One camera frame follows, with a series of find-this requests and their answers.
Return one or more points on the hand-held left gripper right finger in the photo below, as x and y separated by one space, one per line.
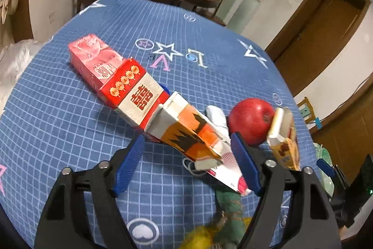
246 164

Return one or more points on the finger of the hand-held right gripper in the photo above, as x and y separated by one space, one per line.
325 166

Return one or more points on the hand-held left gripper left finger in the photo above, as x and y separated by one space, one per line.
128 167

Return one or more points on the yellow and red box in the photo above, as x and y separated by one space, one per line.
284 144

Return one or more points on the white packet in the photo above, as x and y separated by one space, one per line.
217 117

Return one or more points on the orange and white carton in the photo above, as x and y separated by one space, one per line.
189 129

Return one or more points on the green plastic bag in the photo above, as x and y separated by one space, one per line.
322 149

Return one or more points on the flat red and white box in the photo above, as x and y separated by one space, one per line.
230 170

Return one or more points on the brown wooden cabinet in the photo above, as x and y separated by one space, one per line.
343 132

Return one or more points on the red apple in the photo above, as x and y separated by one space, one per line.
252 120

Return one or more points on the green yellow plush toy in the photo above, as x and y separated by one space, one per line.
231 208

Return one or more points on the white elastic loop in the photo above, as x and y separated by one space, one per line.
188 167

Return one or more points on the small wooden stool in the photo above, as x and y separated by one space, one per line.
306 110

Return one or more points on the red and white lantern box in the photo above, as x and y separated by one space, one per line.
137 94

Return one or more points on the blue plastic packet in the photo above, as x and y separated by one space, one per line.
165 89

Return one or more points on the yellow plastic wrapper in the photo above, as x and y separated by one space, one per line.
198 237

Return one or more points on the pink carton box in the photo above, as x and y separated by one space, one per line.
93 59

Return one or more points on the brown wooden door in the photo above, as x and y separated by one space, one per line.
317 33

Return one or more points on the large white plastic bag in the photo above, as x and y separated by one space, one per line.
14 62

